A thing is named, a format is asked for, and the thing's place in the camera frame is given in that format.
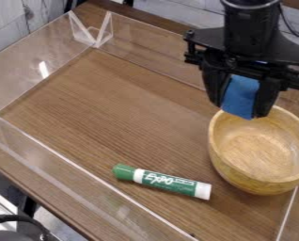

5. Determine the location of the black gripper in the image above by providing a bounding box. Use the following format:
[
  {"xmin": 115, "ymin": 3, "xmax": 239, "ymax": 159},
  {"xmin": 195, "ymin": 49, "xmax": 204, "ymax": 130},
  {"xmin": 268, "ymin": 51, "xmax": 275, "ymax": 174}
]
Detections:
[{"xmin": 183, "ymin": 28, "xmax": 299, "ymax": 118}]

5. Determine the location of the blue rectangular block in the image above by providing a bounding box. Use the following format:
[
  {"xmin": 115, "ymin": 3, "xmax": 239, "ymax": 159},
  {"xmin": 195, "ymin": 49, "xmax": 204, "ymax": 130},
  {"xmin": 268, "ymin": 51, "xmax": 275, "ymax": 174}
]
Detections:
[{"xmin": 221, "ymin": 75, "xmax": 260, "ymax": 120}]

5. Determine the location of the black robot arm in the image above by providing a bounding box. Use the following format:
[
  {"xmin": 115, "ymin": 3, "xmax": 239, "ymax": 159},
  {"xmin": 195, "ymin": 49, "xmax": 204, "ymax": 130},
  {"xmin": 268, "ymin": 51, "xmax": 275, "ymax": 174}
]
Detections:
[{"xmin": 183, "ymin": 0, "xmax": 299, "ymax": 120}]

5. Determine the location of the brown wooden bowl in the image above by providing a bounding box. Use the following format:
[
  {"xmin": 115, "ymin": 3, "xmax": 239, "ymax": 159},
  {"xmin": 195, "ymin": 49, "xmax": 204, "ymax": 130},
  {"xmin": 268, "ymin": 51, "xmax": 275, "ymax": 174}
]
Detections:
[{"xmin": 208, "ymin": 106, "xmax": 299, "ymax": 196}]

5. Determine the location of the green Expo marker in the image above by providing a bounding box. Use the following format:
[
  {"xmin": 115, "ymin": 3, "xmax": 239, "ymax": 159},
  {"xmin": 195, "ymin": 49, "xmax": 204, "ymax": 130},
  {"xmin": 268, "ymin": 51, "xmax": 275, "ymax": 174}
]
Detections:
[{"xmin": 112, "ymin": 164, "xmax": 212, "ymax": 201}]

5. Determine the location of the black table leg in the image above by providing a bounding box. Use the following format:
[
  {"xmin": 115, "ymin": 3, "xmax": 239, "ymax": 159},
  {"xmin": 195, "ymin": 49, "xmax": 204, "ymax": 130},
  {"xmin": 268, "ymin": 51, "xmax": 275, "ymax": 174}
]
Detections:
[{"xmin": 22, "ymin": 197, "xmax": 37, "ymax": 217}]

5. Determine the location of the clear acrylic tray wall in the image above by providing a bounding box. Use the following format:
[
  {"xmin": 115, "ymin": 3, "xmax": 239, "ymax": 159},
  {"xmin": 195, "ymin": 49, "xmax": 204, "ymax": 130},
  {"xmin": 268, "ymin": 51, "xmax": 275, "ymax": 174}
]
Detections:
[{"xmin": 0, "ymin": 6, "xmax": 293, "ymax": 241}]

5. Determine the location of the black cable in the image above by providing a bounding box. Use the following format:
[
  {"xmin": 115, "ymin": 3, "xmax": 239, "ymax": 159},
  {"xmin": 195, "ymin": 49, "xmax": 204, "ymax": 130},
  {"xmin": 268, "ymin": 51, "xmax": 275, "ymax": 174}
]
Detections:
[{"xmin": 0, "ymin": 215, "xmax": 51, "ymax": 241}]

